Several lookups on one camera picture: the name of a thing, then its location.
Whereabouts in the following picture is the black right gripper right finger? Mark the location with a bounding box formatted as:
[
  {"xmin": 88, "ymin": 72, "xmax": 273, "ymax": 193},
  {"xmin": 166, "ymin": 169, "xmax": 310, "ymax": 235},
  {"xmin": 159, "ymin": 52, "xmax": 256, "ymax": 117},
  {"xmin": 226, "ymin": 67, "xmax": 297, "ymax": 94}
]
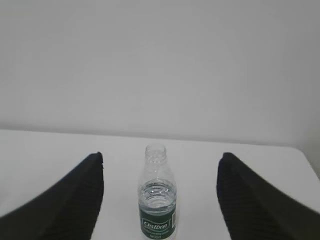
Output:
[{"xmin": 216, "ymin": 152, "xmax": 320, "ymax": 240}]

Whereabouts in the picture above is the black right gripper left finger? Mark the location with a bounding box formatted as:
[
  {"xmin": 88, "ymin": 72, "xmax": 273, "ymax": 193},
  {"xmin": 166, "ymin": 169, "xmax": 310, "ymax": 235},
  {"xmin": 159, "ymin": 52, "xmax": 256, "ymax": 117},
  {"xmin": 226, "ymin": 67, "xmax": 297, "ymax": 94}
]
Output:
[{"xmin": 0, "ymin": 152, "xmax": 104, "ymax": 240}]

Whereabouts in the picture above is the clear water bottle green label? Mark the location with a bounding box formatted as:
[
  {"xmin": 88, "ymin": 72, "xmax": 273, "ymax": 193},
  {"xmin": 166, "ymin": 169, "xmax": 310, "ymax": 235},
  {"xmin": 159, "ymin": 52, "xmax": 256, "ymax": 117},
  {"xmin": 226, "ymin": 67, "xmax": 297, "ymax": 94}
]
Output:
[{"xmin": 137, "ymin": 143, "xmax": 177, "ymax": 240}]

